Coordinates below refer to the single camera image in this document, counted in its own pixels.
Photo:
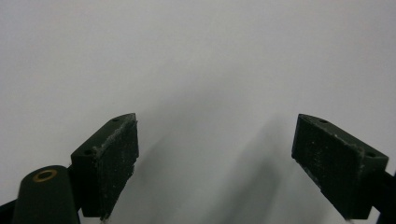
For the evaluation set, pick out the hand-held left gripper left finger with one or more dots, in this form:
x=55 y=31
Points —
x=106 y=168

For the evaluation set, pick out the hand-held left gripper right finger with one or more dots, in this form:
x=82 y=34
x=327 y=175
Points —
x=336 y=168

